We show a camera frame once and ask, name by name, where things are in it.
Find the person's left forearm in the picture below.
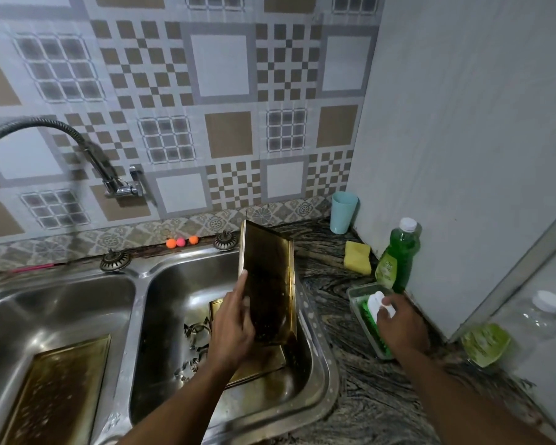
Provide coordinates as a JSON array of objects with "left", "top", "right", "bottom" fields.
[{"left": 115, "top": 357, "right": 234, "bottom": 445}]

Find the person's right forearm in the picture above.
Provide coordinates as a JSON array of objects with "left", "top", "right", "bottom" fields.
[{"left": 396, "top": 345, "right": 556, "bottom": 445}]

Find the green scrubber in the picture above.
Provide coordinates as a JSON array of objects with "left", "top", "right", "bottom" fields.
[{"left": 356, "top": 294, "right": 393, "bottom": 358}]

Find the clear empty bottle green label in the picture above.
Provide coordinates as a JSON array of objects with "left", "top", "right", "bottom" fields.
[{"left": 460, "top": 290, "right": 556, "bottom": 369}]

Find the golden rectangular baking tray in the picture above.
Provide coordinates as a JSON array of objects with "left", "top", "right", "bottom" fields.
[
  {"left": 238, "top": 220, "right": 298, "bottom": 347},
  {"left": 208, "top": 298, "right": 288, "bottom": 390},
  {"left": 0, "top": 333, "right": 112, "bottom": 445}
]

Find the green dish soap bottle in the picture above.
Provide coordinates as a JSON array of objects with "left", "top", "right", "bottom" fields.
[{"left": 375, "top": 217, "right": 421, "bottom": 294}]

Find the stainless steel double sink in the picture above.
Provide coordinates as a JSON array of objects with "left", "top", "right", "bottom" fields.
[{"left": 0, "top": 242, "right": 342, "bottom": 445}]

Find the white scrub pad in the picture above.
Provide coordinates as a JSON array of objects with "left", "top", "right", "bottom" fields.
[{"left": 367, "top": 291, "right": 397, "bottom": 321}]

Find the yellow sponge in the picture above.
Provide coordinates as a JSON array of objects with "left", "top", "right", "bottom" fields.
[{"left": 344, "top": 241, "right": 373, "bottom": 276}]

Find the metal cookie cutter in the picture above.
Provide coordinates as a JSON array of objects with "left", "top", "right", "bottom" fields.
[
  {"left": 174, "top": 359, "right": 201, "bottom": 384},
  {"left": 183, "top": 320, "right": 213, "bottom": 351}
]

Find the pink thin stick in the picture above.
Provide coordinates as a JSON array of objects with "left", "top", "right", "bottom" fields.
[{"left": 11, "top": 262, "right": 56, "bottom": 274}]

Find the bronze sink hole cover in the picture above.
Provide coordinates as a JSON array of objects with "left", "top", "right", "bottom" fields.
[
  {"left": 99, "top": 249, "right": 132, "bottom": 273},
  {"left": 213, "top": 231, "right": 240, "bottom": 252}
]

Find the chrome wall tap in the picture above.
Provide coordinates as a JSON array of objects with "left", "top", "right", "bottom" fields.
[{"left": 104, "top": 165, "right": 145, "bottom": 198}]

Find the clear plastic container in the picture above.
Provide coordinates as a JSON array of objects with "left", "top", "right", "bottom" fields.
[{"left": 346, "top": 282, "right": 398, "bottom": 361}]

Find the light blue plastic cup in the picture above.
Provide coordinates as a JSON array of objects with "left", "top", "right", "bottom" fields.
[{"left": 330, "top": 191, "right": 359, "bottom": 235}]

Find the person's left hand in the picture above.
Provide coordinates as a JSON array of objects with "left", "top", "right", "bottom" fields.
[{"left": 207, "top": 270, "right": 256, "bottom": 367}]

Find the gray flexible faucet hose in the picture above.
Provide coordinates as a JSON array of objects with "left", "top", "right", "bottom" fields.
[{"left": 0, "top": 116, "right": 117, "bottom": 190}]

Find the person's right hand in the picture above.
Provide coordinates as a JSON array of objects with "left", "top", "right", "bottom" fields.
[{"left": 375, "top": 293, "right": 431, "bottom": 355}]

